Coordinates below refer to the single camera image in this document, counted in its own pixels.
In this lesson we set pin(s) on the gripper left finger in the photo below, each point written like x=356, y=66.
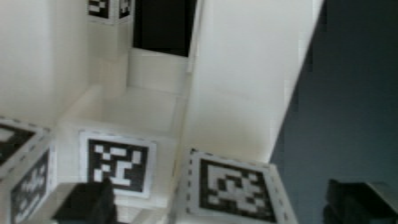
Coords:
x=89, y=207

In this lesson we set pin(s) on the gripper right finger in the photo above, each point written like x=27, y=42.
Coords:
x=356, y=205

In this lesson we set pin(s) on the white chair back frame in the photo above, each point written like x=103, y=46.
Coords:
x=205, y=100

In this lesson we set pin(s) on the white chair leg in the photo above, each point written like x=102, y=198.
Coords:
x=110, y=24

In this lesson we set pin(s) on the white tagged cube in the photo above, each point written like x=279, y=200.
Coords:
x=25, y=168
x=229, y=192

